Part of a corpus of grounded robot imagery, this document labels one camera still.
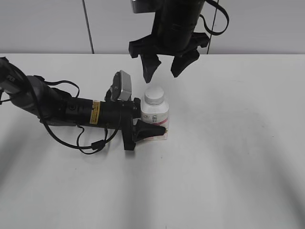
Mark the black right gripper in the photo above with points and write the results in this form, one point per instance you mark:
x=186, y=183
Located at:
x=171, y=39

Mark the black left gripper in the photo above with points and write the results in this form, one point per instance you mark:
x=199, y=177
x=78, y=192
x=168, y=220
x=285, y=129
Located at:
x=119, y=115

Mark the white yili changqing yogurt bottle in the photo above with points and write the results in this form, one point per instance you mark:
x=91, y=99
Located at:
x=156, y=115

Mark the white plastic bottle cap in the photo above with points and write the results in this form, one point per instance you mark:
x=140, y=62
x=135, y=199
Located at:
x=154, y=95

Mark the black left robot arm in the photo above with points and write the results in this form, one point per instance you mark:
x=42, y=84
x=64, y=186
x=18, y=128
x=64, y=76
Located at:
x=55, y=107

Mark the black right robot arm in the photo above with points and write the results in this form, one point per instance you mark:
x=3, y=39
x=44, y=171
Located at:
x=181, y=12

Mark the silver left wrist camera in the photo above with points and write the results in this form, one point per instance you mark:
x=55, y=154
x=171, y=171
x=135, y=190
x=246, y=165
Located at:
x=121, y=88

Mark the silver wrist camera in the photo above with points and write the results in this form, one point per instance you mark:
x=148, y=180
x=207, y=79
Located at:
x=143, y=6
x=121, y=88

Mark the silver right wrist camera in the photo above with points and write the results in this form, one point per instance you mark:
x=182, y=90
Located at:
x=143, y=6

